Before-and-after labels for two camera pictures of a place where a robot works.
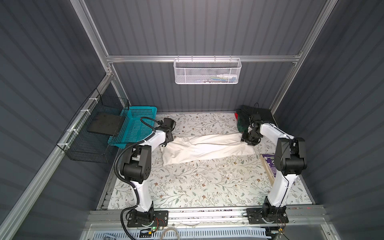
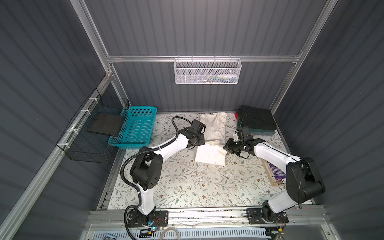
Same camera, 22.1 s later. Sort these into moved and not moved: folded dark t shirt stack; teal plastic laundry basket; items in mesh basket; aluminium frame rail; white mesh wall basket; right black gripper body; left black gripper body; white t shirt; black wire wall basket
Moved: left black gripper body; right black gripper body; white t shirt
Not moved: black wire wall basket; items in mesh basket; white mesh wall basket; aluminium frame rail; teal plastic laundry basket; folded dark t shirt stack
